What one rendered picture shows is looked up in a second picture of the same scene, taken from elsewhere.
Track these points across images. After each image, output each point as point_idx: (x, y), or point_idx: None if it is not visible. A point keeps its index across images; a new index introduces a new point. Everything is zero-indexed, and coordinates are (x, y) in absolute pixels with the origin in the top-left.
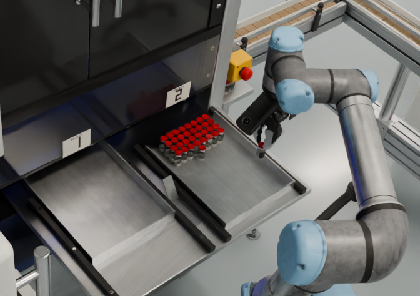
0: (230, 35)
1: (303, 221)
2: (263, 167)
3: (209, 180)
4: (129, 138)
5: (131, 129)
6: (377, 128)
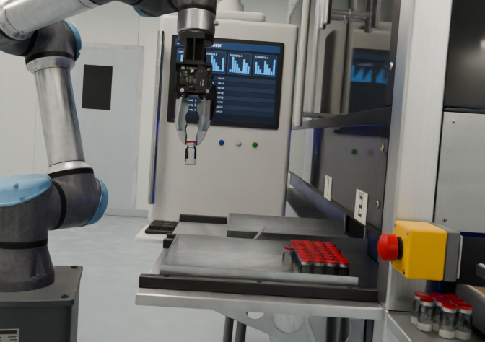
0: (396, 138)
1: (69, 22)
2: None
3: (248, 262)
4: (359, 261)
5: (375, 265)
6: None
